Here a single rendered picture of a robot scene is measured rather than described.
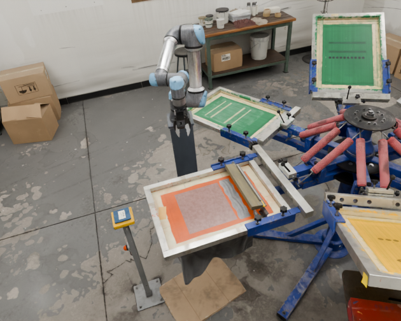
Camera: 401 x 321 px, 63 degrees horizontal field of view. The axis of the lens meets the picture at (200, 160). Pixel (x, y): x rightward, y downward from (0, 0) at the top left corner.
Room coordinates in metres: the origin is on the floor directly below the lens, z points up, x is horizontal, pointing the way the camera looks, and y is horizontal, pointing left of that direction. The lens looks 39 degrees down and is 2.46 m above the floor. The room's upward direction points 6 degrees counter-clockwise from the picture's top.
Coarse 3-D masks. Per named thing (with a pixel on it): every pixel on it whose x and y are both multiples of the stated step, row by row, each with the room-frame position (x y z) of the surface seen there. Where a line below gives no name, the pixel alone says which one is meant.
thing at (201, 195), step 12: (216, 180) 1.61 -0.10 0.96; (180, 192) 1.53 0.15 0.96; (192, 192) 1.51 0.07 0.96; (204, 192) 1.50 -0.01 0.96; (216, 192) 1.49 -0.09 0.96; (240, 192) 1.47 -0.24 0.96; (168, 204) 1.43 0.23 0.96; (180, 204) 1.42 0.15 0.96; (192, 204) 1.41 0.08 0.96; (204, 204) 1.40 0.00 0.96; (168, 216) 1.33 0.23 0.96
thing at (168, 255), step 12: (252, 168) 1.68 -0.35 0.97; (168, 180) 1.62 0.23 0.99; (180, 180) 1.61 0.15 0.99; (192, 180) 1.63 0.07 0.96; (264, 180) 1.53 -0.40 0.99; (276, 192) 1.41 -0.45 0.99; (156, 216) 1.31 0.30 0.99; (156, 228) 1.22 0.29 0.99; (240, 228) 1.16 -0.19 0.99; (204, 240) 1.10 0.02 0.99; (216, 240) 1.09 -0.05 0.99; (228, 240) 1.11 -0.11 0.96; (168, 252) 1.05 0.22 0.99; (180, 252) 1.04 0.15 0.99; (192, 252) 1.06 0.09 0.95
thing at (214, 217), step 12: (216, 204) 1.39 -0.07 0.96; (228, 204) 1.38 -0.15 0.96; (180, 216) 1.32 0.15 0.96; (192, 216) 1.31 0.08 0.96; (204, 216) 1.30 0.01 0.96; (216, 216) 1.29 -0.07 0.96; (228, 216) 1.29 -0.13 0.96; (252, 216) 1.27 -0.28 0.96; (180, 228) 1.23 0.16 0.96; (192, 228) 1.22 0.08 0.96; (204, 228) 1.21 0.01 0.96; (216, 228) 1.20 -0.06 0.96; (180, 240) 1.14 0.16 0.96
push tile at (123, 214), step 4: (124, 208) 1.42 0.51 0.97; (128, 208) 1.41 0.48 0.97; (116, 212) 1.39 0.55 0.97; (120, 212) 1.39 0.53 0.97; (124, 212) 1.38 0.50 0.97; (128, 212) 1.38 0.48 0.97; (116, 216) 1.36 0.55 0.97; (120, 216) 1.36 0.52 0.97; (124, 216) 1.35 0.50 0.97; (128, 216) 1.35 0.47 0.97; (116, 220) 1.32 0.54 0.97; (120, 220) 1.32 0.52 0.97; (124, 220) 1.32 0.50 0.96
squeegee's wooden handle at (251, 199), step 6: (228, 168) 1.60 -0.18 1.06; (234, 168) 1.60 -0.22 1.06; (234, 174) 1.54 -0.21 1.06; (240, 174) 1.54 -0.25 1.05; (234, 180) 1.48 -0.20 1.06; (240, 180) 1.48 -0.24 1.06; (240, 186) 1.42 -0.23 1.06; (246, 186) 1.42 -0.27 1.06; (246, 192) 1.37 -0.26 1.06; (252, 192) 1.37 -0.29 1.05; (246, 198) 1.32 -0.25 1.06; (252, 198) 1.32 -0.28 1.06; (252, 204) 1.26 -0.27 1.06; (258, 204) 1.26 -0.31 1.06
